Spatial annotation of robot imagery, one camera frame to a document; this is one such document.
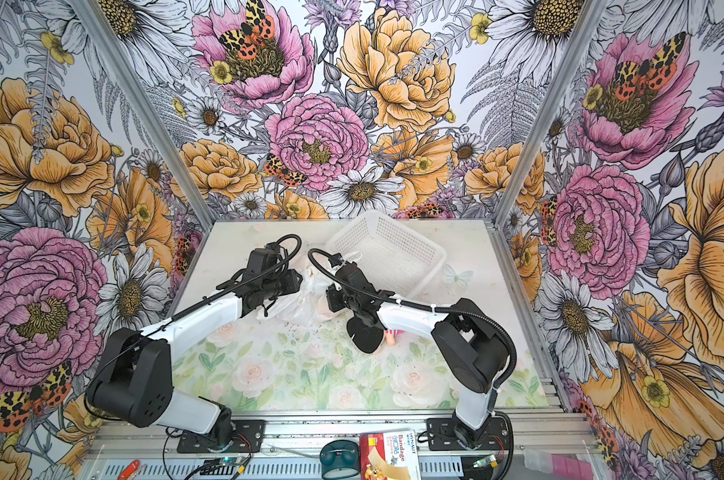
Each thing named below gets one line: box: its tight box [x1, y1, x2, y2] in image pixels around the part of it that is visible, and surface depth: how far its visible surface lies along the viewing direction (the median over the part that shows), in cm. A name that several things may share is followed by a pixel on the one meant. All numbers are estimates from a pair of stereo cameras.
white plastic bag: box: [257, 261, 335, 325], surface depth 92 cm
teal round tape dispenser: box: [320, 440, 360, 480], surface depth 67 cm
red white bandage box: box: [360, 430, 422, 480], surface depth 70 cm
